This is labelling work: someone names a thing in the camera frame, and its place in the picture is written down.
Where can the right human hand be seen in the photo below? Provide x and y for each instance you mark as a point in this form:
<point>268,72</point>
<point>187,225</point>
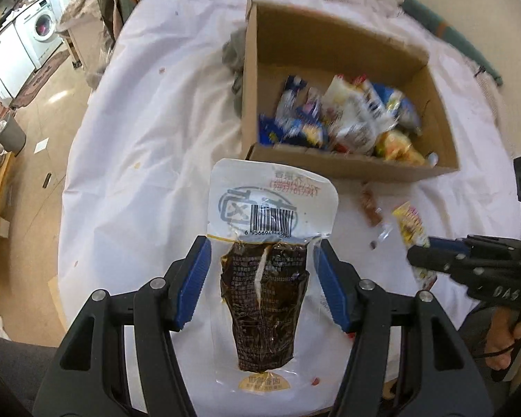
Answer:
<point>502,333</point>

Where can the dark cloth beside box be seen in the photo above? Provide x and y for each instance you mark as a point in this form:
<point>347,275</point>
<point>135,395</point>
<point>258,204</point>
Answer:
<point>233,57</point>

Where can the white purple candy packet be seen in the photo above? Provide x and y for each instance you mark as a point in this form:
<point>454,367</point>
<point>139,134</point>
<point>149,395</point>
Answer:
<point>298,100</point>

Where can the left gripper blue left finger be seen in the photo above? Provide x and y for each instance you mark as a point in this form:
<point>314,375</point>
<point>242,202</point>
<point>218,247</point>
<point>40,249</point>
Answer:
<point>187,282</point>

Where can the grey trash bin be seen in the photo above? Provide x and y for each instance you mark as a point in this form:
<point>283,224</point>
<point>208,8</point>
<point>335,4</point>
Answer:
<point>12,137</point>

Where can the blue green popcorn snack bag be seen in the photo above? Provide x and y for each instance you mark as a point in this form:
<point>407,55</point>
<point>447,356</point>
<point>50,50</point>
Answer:
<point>405,116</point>

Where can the white washing machine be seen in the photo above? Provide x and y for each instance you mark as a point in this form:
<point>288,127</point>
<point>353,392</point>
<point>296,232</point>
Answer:
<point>36,28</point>

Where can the white silver crumpled snack bag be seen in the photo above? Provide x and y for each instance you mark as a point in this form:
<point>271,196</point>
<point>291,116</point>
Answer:
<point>354,115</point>

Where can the white patterned bed sheet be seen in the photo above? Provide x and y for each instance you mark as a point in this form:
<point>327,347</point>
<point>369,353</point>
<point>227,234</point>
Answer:
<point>138,179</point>

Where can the green orange rolled mat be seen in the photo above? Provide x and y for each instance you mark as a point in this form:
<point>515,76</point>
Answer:
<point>437,26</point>

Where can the dark meat snack pouch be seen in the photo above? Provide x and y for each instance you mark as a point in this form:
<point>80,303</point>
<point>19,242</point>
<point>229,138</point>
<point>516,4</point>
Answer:
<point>266,215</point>

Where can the yellow chips bag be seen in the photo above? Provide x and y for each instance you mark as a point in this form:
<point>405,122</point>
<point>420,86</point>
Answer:
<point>396,146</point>

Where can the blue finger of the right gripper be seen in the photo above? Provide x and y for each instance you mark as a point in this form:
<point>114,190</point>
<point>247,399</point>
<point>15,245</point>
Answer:
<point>454,245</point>
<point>439,259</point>

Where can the yellow pink candy bar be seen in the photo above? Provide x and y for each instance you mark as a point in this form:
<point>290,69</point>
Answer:
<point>413,234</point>

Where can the brown cardboard box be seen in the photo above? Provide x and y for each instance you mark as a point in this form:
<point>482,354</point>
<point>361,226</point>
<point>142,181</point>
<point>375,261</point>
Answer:
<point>285,40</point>

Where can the white kitchen cabinet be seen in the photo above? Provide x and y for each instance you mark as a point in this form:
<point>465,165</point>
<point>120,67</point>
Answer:
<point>15,64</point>

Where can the blue yellow cartoon snack bag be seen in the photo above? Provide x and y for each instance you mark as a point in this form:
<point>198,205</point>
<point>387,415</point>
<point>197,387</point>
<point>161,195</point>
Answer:
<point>297,130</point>

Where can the small brown snack packet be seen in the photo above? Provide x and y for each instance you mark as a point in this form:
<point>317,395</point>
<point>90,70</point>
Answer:
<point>374,214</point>

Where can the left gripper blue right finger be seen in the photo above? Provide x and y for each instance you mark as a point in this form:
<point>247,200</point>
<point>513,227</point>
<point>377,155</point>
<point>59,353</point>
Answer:
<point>339,282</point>

